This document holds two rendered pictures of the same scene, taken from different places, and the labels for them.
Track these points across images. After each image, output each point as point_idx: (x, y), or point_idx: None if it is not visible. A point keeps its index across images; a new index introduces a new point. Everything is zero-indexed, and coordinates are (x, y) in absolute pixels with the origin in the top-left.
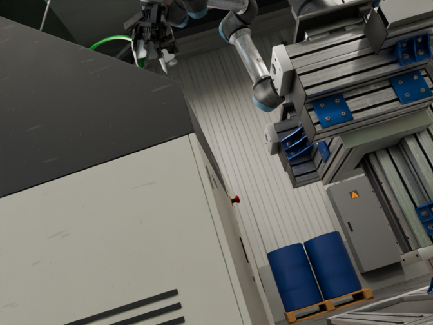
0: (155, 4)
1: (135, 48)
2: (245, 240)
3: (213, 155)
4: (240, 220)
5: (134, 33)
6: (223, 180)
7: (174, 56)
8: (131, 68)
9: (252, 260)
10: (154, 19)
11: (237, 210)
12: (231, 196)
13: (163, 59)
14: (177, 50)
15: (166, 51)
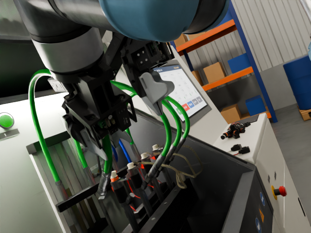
0: (82, 73)
1: (83, 143)
2: (290, 214)
3: (252, 192)
4: (277, 154)
5: (68, 126)
6: (264, 177)
7: (166, 89)
8: None
9: (296, 217)
10: (94, 109)
11: (272, 142)
12: (268, 146)
13: (149, 98)
14: (171, 59)
15: (151, 79)
